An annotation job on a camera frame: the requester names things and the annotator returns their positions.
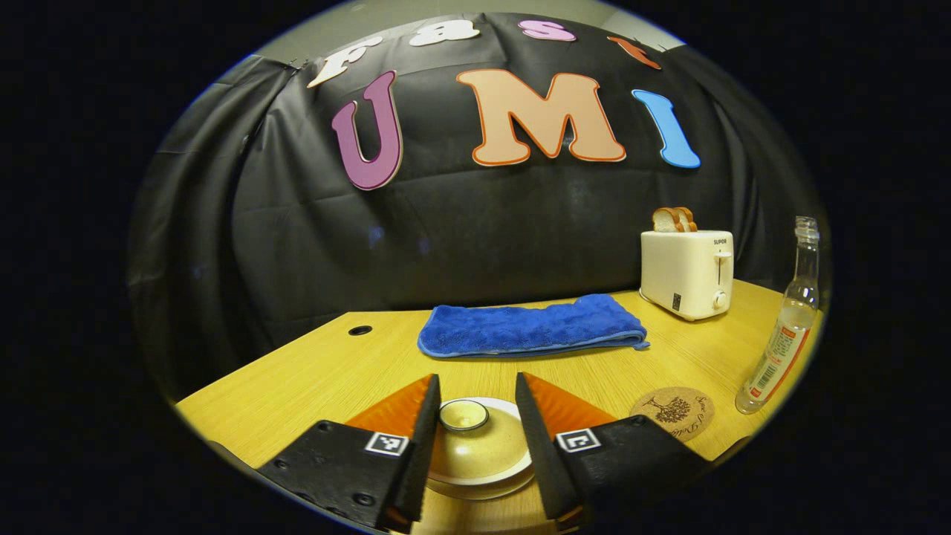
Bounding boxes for black backdrop cloth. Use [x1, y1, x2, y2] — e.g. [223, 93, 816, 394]
[128, 11, 829, 402]

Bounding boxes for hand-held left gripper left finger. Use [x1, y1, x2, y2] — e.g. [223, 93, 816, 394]
[255, 373, 442, 533]

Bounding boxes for blue towel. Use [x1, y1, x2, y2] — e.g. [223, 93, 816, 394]
[417, 294, 651, 359]

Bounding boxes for yellow saucer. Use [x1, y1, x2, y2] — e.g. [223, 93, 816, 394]
[427, 476, 537, 501]

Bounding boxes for white toaster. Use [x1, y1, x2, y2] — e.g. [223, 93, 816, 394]
[640, 229, 735, 322]

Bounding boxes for clear water bottle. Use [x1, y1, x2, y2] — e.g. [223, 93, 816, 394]
[735, 216, 821, 415]

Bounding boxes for yellow teacup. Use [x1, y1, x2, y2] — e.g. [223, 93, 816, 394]
[429, 396, 537, 491]

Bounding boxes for yellow teacup lid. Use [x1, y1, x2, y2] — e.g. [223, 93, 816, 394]
[429, 398, 533, 485]

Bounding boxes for round cork coaster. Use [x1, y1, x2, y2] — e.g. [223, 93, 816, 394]
[629, 386, 715, 443]

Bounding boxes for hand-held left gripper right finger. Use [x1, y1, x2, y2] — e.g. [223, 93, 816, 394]
[514, 372, 715, 531]

